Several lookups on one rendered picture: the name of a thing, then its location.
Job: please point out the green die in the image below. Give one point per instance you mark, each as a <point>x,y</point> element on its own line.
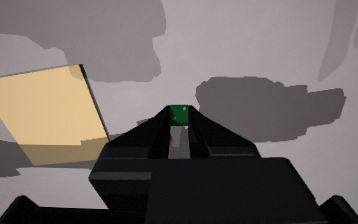
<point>179,115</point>

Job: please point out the tan square mat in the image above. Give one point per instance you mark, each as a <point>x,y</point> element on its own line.
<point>52,115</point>

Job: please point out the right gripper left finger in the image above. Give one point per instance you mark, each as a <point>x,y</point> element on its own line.
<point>149,139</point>

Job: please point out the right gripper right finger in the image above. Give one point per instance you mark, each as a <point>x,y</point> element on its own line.
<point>208,139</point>

